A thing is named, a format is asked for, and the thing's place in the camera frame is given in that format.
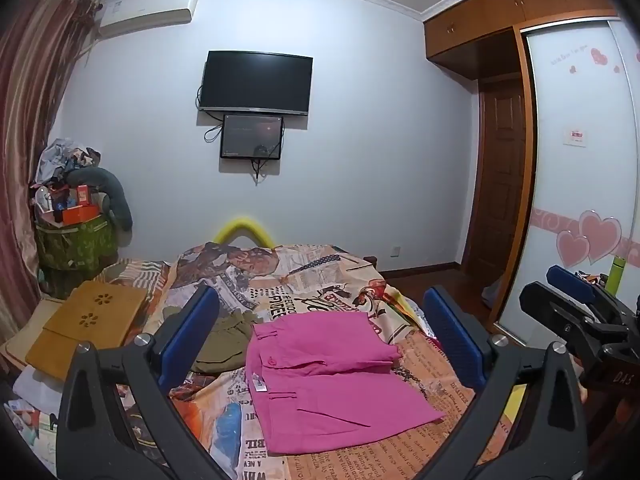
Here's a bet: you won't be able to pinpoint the black cable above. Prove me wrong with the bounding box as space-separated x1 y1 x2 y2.
250 142 282 185

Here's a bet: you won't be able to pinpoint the white cloth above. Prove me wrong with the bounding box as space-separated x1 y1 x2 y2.
12 366 66 413

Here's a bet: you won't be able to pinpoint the paper notice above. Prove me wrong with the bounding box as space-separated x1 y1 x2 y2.
563 125 589 149

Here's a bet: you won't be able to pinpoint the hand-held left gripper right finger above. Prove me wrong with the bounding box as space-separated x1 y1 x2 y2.
415 285 591 480

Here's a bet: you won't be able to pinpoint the black wall television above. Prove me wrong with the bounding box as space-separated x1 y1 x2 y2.
198 50 314 117

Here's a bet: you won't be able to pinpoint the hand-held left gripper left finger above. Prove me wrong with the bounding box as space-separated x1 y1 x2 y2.
55 282 236 480

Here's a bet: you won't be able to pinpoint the white air conditioner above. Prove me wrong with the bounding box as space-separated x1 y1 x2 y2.
97 0 201 38

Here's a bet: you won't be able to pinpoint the wooden lap desk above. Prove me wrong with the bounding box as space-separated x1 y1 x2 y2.
25 280 149 383

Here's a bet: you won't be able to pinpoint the olive green garment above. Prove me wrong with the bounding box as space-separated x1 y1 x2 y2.
162 307 261 375

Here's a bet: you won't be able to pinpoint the pink pants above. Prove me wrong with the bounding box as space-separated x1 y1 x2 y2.
247 312 447 456

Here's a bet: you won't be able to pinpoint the yellow foam noodle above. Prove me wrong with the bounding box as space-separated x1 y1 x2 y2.
214 217 276 250

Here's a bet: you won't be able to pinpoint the white sliding door with hearts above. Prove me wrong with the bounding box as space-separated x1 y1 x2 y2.
500 19 640 336

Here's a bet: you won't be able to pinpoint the wooden wardrobe cabinet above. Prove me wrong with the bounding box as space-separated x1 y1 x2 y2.
422 0 621 81

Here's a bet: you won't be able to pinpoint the brown wooden door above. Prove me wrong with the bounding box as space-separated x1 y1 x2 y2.
465 75 531 277

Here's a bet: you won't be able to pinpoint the pile of clutter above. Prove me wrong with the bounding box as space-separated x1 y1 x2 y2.
30 137 102 211

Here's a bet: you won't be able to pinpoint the grey pillow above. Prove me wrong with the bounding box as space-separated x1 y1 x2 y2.
67 165 133 231

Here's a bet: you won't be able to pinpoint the small black monitor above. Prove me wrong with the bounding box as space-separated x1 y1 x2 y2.
220 114 285 160

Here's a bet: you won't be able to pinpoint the printed blanket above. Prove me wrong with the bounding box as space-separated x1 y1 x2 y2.
95 242 526 480

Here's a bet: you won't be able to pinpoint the orange box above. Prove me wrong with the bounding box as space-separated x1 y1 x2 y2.
61 202 104 226

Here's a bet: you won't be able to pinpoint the striped brown curtain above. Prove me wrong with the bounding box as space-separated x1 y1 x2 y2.
0 0 101 376

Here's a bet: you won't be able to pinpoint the green bottle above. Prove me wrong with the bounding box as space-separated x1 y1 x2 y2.
607 256 627 294

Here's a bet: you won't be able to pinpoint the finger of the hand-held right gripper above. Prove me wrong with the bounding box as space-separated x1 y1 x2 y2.
546 265 610 307
519 282 632 361

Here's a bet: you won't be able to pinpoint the green storage box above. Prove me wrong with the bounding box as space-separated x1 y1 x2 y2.
35 215 118 273

